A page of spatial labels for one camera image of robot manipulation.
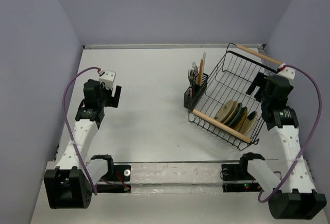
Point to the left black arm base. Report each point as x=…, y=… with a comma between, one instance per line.
x=117, y=182

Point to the black utensil caddy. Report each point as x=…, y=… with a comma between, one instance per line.
x=190, y=102

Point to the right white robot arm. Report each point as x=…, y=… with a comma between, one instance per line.
x=293, y=196

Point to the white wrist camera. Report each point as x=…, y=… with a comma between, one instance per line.
x=107, y=78
x=287, y=72

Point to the pink handled fork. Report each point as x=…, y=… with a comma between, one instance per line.
x=191, y=87

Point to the white chopstick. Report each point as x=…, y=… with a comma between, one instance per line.
x=202, y=63

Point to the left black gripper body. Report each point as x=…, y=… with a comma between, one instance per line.
x=105, y=100

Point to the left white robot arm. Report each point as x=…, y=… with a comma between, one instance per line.
x=71, y=184

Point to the black wire dish rack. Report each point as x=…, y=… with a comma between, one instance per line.
x=229, y=80

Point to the black metal fork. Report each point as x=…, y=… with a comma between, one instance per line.
x=191, y=76

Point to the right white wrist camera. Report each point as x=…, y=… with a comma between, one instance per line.
x=287, y=72

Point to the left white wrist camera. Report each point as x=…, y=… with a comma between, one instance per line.
x=107, y=78

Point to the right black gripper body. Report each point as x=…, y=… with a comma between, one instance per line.
x=264, y=97

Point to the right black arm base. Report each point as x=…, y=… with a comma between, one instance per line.
x=235, y=180

